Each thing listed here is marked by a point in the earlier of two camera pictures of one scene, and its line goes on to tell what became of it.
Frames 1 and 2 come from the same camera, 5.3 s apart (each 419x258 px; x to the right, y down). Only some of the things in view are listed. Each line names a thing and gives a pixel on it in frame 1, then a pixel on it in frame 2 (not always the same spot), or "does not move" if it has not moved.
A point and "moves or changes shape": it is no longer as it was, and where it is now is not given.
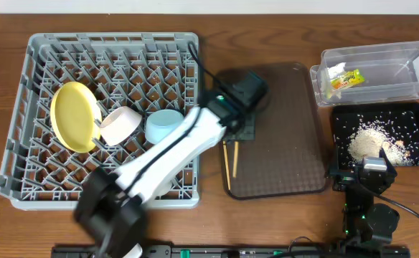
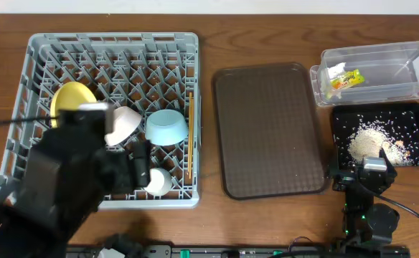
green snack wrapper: x=351 y=78 does not move
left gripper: x=241 y=132 -> x=122 y=172
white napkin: x=327 y=91 does not move
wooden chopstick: x=236 y=150 moves or changes shape
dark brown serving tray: x=285 y=158 does not move
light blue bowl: x=158 y=122 does not move
